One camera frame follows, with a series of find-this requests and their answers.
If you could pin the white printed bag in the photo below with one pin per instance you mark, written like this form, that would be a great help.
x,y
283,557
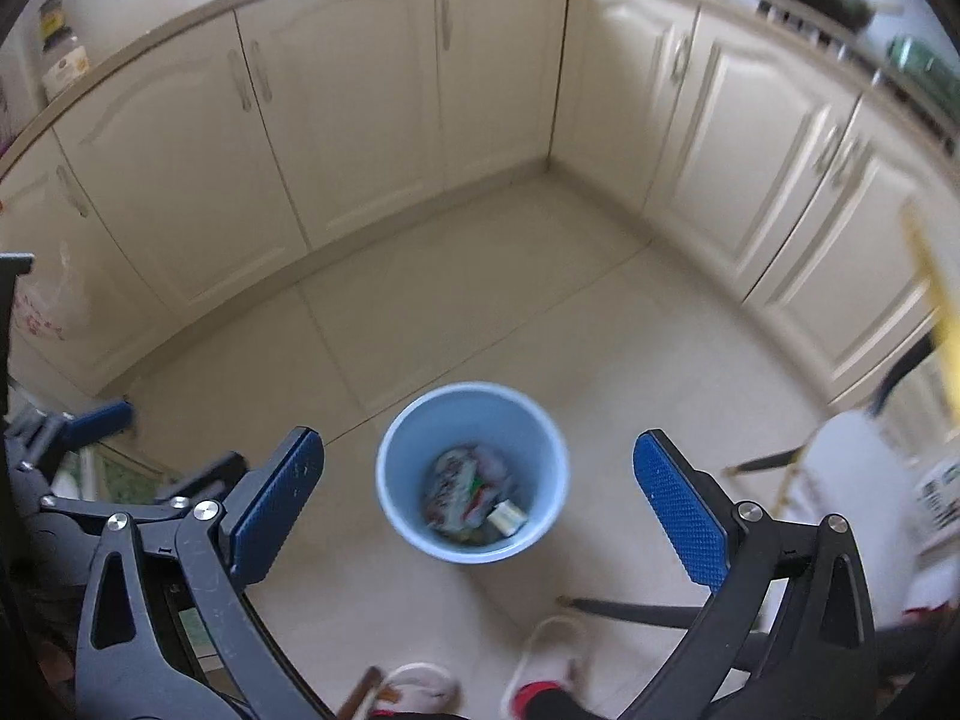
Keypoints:
x,y
941,502

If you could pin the small white folded packet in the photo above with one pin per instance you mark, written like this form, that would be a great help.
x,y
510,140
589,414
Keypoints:
x,y
508,517

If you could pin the gas stove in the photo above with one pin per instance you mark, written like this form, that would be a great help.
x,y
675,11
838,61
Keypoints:
x,y
795,19

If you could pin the blue plastic bin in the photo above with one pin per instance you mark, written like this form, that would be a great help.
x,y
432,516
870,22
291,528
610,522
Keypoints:
x,y
405,465

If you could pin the clear plastic bag pink print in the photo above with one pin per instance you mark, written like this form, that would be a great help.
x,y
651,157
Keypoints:
x,y
52,307

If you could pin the brown wooden stick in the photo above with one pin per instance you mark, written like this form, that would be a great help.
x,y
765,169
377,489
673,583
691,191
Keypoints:
x,y
360,697

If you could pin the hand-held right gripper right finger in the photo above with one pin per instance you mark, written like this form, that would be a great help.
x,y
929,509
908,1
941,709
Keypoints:
x,y
679,510

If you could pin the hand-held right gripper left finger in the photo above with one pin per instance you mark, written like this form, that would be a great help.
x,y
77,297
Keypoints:
x,y
277,502

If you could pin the green patterned mat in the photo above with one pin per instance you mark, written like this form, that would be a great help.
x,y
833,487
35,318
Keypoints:
x,y
127,476

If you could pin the heap of snack wrappers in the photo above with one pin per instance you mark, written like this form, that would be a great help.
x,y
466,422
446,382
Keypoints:
x,y
457,487

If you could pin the jar with white label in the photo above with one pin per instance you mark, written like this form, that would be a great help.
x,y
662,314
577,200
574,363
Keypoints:
x,y
66,71

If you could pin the yellow stick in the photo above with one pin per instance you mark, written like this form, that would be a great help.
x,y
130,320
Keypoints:
x,y
930,277

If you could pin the green kitchen appliance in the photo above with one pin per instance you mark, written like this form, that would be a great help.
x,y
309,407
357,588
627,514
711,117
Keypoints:
x,y
922,67

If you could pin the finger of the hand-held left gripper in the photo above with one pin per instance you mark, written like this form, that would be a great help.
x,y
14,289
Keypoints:
x,y
202,484
101,424

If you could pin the white slipper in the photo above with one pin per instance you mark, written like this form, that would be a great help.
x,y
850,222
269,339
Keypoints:
x,y
420,686
551,660

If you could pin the glass jar dark lid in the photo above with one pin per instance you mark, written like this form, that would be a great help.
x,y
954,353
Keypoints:
x,y
52,19

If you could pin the black chair with white seat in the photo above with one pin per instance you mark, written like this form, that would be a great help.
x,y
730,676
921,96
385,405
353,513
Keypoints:
x,y
855,495

